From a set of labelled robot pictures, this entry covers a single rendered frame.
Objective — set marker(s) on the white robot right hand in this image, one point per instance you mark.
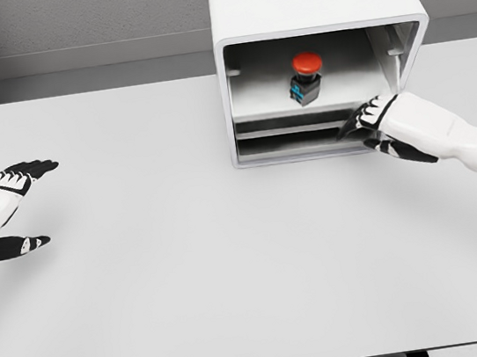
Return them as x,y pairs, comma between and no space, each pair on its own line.
408,123

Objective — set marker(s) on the white cabinet drawer tray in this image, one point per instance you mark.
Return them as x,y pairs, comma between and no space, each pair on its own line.
262,95
283,147
284,122

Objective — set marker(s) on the red button load switch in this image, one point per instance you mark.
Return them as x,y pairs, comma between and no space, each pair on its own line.
306,82

